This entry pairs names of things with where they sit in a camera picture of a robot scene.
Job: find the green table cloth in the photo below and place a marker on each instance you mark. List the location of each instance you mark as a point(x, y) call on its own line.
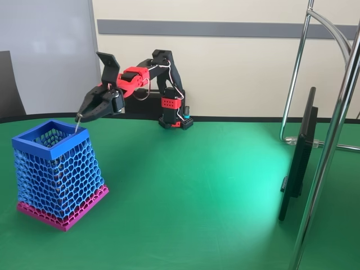
point(197, 197)

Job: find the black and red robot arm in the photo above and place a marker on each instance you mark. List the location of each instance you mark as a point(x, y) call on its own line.
point(161, 71)

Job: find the chrome tube stand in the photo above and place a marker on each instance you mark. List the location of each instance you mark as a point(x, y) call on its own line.
point(323, 174)

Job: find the black plastic case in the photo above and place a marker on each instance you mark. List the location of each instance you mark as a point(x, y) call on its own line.
point(146, 106)

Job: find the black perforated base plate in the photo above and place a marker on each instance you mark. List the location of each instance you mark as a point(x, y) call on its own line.
point(187, 123)

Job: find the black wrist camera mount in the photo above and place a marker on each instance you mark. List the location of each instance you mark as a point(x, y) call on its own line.
point(109, 67)

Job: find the grey wall rail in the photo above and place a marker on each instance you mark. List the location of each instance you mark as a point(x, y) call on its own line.
point(225, 29)

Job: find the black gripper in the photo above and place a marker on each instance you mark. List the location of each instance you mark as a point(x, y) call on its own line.
point(99, 104)

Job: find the blue and pink lattice basket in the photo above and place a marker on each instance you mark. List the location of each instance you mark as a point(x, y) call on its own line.
point(56, 180)

